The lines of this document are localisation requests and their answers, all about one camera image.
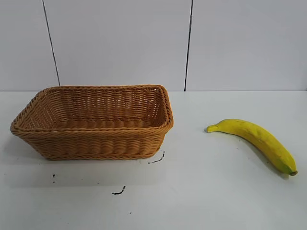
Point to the yellow banana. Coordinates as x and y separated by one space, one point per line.
261 137

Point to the tan woven wicker basket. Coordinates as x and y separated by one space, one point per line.
96 143

